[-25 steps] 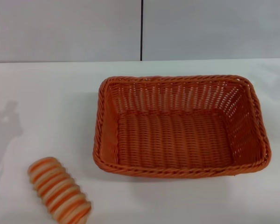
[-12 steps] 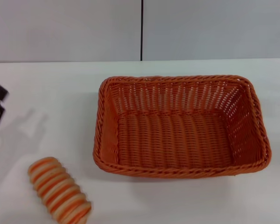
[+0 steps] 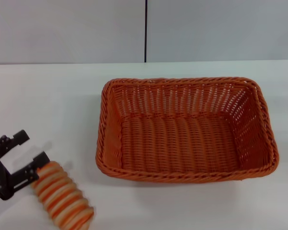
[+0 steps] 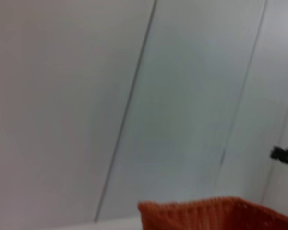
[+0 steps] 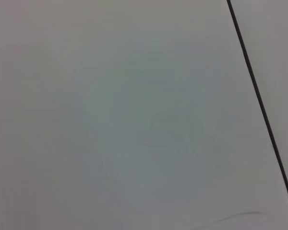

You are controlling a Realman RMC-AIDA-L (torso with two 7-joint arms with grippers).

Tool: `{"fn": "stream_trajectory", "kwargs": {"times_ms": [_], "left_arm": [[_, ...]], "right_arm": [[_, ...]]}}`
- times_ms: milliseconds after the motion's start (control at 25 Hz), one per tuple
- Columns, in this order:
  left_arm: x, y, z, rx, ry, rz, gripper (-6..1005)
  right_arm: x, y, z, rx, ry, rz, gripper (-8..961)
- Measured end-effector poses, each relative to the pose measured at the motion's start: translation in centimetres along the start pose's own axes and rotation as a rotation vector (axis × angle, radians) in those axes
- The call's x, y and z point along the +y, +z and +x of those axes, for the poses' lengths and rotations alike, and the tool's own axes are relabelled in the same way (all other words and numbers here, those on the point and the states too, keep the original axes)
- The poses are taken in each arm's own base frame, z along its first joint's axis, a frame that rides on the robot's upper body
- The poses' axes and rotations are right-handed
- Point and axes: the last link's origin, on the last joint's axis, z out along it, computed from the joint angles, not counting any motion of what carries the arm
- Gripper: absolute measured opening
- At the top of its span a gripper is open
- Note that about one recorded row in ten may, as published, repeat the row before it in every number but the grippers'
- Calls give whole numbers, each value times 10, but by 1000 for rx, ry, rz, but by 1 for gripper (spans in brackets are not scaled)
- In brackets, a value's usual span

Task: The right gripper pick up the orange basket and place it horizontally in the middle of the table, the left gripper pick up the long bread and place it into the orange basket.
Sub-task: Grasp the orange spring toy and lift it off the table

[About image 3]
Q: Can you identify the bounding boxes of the orange woven plastic basket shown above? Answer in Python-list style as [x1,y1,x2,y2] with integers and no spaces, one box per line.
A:
[95,76,280,184]

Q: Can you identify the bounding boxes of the black vertical wall seam strip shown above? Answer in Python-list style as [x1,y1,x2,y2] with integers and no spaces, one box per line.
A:
[144,0,148,63]

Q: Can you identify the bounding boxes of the orange white striped bread roll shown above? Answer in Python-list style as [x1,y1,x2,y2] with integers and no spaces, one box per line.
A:
[30,161,96,230]

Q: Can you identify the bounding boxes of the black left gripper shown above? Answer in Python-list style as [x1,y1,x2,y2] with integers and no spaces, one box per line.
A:
[0,129,50,201]

